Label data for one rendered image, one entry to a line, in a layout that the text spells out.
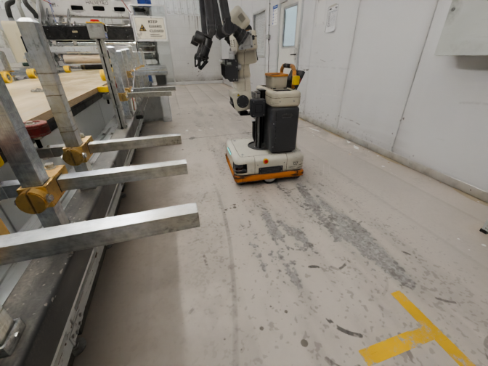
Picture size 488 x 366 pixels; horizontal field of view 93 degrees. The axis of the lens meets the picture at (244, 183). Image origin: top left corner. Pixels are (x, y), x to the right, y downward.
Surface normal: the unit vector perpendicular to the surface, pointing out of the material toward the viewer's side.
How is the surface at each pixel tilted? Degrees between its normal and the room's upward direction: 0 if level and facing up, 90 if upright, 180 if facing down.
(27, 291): 0
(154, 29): 90
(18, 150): 90
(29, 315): 0
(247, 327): 0
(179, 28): 90
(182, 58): 90
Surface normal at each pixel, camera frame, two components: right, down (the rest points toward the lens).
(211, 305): -0.01, -0.88
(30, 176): 0.29, 0.46
